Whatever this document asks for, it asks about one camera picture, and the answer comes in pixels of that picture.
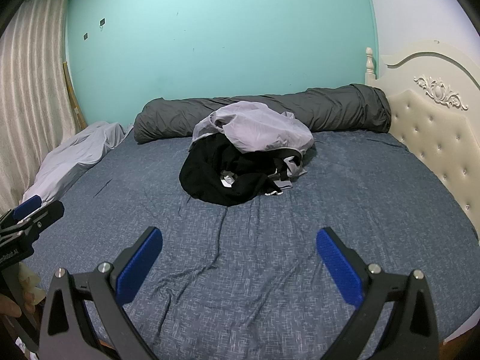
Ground person's left hand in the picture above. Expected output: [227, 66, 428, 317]
[0, 292, 37, 319]

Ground dark grey rolled duvet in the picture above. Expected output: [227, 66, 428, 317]
[133, 83, 392, 145]

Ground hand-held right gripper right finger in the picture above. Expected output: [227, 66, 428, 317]
[316, 227, 439, 360]

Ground black pants with white stripe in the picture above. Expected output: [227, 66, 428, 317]
[179, 133, 297, 208]

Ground light grey jacket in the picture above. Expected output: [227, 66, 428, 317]
[188, 101, 316, 177]

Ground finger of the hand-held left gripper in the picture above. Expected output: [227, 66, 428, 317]
[0, 194, 43, 230]
[15, 200, 65, 244]

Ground wooden frame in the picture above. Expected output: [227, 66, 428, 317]
[62, 60, 89, 128]

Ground light grey crumpled sheet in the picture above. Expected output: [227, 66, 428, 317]
[22, 121, 134, 205]

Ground grey garment with dark trim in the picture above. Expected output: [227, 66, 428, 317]
[264, 149, 309, 197]

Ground cream striped curtain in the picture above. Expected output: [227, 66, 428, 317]
[0, 0, 89, 211]

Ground cream tufted headboard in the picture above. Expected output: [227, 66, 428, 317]
[365, 40, 480, 233]

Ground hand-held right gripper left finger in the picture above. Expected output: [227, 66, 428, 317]
[39, 227, 164, 360]

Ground blue patterned bed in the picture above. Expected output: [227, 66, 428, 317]
[22, 129, 480, 360]

